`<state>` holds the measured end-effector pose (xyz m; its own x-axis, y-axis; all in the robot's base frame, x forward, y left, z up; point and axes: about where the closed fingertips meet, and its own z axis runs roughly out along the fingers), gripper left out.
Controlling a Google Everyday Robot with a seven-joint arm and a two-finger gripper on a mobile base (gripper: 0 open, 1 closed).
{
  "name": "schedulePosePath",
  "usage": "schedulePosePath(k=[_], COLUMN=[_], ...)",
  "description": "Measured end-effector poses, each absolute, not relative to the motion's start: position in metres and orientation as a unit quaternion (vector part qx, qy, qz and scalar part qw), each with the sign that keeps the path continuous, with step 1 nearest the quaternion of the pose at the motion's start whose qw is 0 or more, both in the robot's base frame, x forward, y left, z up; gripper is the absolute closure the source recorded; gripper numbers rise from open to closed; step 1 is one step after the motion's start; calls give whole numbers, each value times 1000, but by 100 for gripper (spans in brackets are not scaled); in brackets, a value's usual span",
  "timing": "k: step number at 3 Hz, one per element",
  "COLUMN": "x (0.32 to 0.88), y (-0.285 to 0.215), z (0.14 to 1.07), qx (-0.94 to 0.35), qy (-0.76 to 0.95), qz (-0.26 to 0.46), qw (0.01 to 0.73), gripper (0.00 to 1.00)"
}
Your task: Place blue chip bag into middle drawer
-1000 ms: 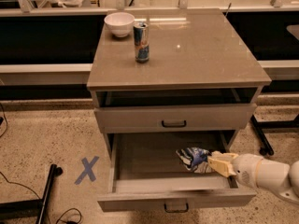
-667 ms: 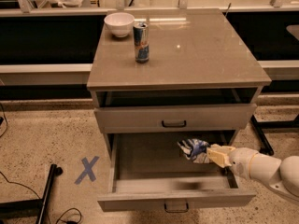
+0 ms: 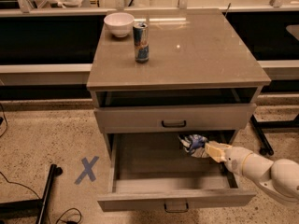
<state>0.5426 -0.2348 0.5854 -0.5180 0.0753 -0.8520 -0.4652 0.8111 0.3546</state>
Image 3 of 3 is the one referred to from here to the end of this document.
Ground blue chip bag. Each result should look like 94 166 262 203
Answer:
178 134 209 159

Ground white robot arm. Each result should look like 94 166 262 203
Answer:
205 141 299 206

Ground open grey lower drawer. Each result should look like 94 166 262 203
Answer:
98 133 255 213

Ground grey drawer cabinet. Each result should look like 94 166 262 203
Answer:
86 8 272 159

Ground black stand leg right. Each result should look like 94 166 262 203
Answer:
250 115 299 156

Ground black stand leg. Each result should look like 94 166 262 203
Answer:
250 115 299 156
0 164 63 224

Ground blue tape cross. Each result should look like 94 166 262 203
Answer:
75 156 99 185

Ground blue silver drink can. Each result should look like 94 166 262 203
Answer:
133 21 149 63

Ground white ceramic bowl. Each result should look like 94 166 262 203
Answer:
104 12 135 37

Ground black stand leg left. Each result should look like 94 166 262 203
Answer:
0 164 63 224

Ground black floor cable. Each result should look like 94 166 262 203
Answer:
0 171 84 224

